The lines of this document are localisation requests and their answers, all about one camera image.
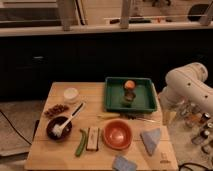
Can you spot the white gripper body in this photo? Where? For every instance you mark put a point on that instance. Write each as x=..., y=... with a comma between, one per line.
x=167, y=110

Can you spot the blue towel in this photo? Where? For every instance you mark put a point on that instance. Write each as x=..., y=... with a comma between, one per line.
x=151, y=139

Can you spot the red bowl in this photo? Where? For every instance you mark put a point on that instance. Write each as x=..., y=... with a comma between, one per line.
x=117, y=135

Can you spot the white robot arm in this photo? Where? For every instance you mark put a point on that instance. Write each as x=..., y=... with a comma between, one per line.
x=186, y=83

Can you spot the white small bowl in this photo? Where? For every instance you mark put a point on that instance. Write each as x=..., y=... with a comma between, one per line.
x=70, y=94

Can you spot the dark brown bowl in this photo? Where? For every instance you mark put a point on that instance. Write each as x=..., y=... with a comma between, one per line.
x=66, y=131

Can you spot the green plastic tray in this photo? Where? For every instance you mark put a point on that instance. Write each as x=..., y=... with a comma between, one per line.
x=144, y=102

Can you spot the small dark cup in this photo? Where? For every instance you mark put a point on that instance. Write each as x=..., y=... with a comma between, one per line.
x=129, y=96

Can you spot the orange fruit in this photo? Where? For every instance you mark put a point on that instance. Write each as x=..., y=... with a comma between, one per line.
x=129, y=85

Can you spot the blue sponge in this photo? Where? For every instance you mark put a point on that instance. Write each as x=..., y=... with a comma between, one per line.
x=122, y=164

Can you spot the wooden block brush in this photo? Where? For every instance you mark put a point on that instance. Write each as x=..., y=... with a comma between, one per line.
x=92, y=140

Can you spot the green pepper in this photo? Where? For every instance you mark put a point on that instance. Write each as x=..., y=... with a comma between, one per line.
x=82, y=143

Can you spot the pile of brown nuts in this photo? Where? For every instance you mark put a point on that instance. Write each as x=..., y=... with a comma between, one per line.
x=55, y=110

